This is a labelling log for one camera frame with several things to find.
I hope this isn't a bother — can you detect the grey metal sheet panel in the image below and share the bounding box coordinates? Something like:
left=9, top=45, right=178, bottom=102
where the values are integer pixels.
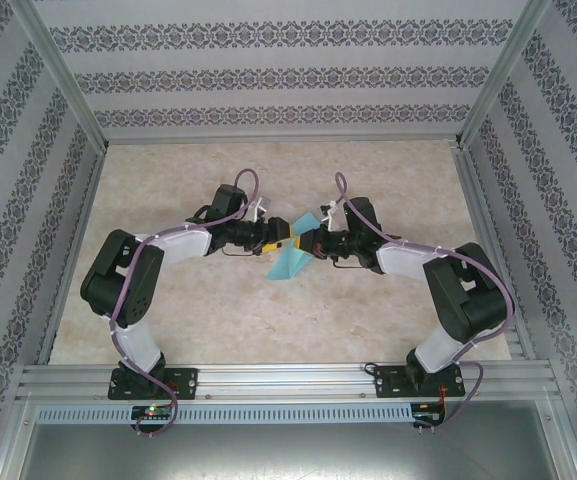
left=0, top=399, right=577, bottom=480

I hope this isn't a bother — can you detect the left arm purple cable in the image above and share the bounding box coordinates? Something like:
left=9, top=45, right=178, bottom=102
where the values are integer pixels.
left=109, top=168, right=264, bottom=440

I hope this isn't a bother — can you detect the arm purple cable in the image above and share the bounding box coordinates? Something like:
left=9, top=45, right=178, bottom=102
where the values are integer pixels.
left=335, top=172, right=517, bottom=432
left=109, top=168, right=264, bottom=440

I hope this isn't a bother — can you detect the aluminium mounting rail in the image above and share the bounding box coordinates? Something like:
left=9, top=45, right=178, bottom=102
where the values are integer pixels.
left=15, top=362, right=562, bottom=401

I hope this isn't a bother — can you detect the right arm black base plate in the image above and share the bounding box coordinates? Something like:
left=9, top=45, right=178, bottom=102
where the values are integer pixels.
left=373, top=364, right=467, bottom=400

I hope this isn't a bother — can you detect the aluminium table side rail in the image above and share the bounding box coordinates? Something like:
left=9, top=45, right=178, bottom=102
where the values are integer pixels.
left=450, top=147, right=537, bottom=361
left=35, top=149, right=107, bottom=366

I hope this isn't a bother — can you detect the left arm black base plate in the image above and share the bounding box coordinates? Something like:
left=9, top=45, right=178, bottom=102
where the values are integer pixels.
left=107, top=367, right=200, bottom=402

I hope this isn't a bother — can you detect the slotted grey cable duct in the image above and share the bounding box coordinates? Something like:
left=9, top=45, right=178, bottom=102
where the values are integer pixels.
left=35, top=403, right=414, bottom=425

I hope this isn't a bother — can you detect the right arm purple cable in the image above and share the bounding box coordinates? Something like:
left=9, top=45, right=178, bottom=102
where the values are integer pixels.
left=335, top=172, right=517, bottom=432

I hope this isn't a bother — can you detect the aluminium frame post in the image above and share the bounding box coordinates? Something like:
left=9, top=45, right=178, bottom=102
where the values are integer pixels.
left=455, top=0, right=554, bottom=149
left=10, top=0, right=109, bottom=151

